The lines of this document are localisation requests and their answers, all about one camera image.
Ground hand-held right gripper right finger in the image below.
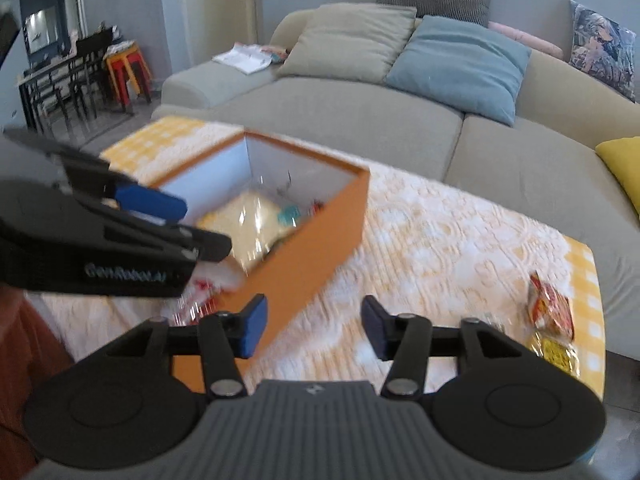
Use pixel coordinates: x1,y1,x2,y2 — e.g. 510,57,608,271
360,294,544,401

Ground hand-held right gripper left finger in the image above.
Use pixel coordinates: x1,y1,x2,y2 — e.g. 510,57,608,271
82,293,269,401

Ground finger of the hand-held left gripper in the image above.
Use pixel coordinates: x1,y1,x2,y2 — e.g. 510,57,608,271
74,193,234,264
2,129,189,222

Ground sliced bread packet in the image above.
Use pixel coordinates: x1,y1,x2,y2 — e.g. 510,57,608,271
197,189,302,276

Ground red printed snack packet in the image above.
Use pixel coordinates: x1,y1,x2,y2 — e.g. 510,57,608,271
170,282,221,326

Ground orange cardboard box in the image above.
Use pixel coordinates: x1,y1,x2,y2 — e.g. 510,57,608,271
149,129,372,396

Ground yellow lace tablecloth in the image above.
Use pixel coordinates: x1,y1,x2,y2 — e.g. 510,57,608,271
25,115,606,402

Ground yellow stool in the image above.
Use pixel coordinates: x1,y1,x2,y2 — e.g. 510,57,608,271
103,49,152,105

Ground rust red clothing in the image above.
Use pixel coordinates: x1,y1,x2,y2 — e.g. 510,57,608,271
0,284,77,480

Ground dark dining table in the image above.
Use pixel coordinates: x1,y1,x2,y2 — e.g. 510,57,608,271
17,60,109,131

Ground black dining chair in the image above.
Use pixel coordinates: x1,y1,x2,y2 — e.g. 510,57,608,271
74,27,116,121

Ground white papers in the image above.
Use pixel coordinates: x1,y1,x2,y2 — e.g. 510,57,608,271
212,43,274,76

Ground red orange snack packet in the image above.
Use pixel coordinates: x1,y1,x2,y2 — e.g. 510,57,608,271
524,269,576,344

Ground yellow waffle packet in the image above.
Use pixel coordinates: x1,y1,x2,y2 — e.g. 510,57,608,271
527,329,584,379

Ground beige sofa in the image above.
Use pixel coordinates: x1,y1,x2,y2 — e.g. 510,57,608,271
151,9,640,361

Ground cream door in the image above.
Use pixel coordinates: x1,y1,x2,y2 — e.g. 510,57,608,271
156,0,261,104

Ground beige pillow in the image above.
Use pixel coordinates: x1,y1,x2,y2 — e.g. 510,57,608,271
275,2,419,85

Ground blue pillow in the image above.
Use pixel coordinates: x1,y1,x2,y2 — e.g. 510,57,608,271
384,14,533,128

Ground yellow pillow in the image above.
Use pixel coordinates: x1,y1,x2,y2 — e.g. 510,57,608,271
594,136,640,221

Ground pink pillow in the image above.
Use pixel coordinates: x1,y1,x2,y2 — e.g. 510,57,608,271
487,19,565,61

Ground printed figure pillow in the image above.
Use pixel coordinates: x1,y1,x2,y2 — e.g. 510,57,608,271
568,0,637,104

